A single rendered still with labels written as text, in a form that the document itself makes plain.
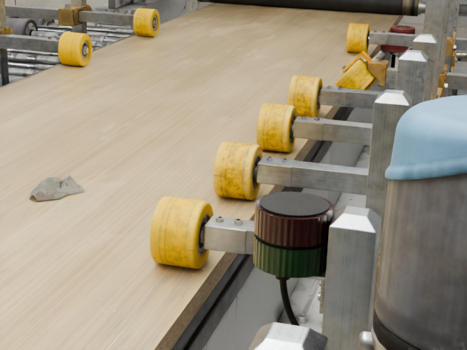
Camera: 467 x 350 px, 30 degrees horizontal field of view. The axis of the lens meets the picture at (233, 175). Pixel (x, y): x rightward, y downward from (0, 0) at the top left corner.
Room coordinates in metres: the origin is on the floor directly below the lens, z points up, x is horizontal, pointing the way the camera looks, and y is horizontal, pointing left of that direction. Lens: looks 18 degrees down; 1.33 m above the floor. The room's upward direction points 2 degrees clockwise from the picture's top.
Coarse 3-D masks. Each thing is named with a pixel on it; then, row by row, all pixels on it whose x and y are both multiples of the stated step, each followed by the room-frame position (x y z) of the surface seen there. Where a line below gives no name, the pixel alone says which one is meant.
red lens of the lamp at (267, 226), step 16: (256, 208) 0.62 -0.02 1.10; (256, 224) 0.61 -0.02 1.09; (272, 224) 0.60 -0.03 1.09; (288, 224) 0.59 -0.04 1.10; (304, 224) 0.59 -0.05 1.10; (320, 224) 0.60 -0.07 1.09; (272, 240) 0.60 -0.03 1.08; (288, 240) 0.59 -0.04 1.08; (304, 240) 0.60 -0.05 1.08; (320, 240) 0.60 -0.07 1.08
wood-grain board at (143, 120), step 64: (128, 64) 2.14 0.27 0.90; (192, 64) 2.16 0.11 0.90; (256, 64) 2.19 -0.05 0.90; (320, 64) 2.22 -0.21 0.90; (0, 128) 1.51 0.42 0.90; (64, 128) 1.53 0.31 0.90; (128, 128) 1.54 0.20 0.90; (192, 128) 1.56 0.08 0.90; (0, 192) 1.18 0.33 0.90; (128, 192) 1.20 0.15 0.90; (192, 192) 1.20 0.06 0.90; (0, 256) 0.96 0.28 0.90; (64, 256) 0.96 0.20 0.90; (128, 256) 0.97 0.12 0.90; (0, 320) 0.80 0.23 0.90; (64, 320) 0.80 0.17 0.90; (128, 320) 0.81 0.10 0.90
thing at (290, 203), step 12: (276, 192) 0.65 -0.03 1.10; (288, 192) 0.65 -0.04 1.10; (300, 192) 0.65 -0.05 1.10; (264, 204) 0.62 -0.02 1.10; (276, 204) 0.62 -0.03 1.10; (288, 204) 0.62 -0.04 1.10; (300, 204) 0.62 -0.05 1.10; (312, 204) 0.62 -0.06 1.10; (324, 204) 0.62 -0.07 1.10; (288, 216) 0.60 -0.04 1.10; (300, 216) 0.60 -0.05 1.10; (312, 216) 0.60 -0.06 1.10; (276, 276) 0.62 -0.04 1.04; (312, 276) 0.60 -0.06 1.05; (324, 276) 0.60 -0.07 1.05; (324, 288) 0.60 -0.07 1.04; (288, 300) 0.62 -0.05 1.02; (288, 312) 0.62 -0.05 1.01
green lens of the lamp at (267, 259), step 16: (256, 240) 0.61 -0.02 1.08; (256, 256) 0.61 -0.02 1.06; (272, 256) 0.60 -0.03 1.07; (288, 256) 0.59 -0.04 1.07; (304, 256) 0.60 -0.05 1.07; (320, 256) 0.60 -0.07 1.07; (272, 272) 0.60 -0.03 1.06; (288, 272) 0.59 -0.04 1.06; (304, 272) 0.60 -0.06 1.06; (320, 272) 0.60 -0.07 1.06
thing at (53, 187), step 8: (40, 184) 1.17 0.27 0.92; (48, 184) 1.18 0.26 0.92; (56, 184) 1.19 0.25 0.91; (64, 184) 1.19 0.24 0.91; (72, 184) 1.19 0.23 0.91; (32, 192) 1.17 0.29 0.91; (40, 192) 1.15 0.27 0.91; (48, 192) 1.17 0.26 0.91; (56, 192) 1.16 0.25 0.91; (64, 192) 1.17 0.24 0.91; (72, 192) 1.18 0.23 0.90
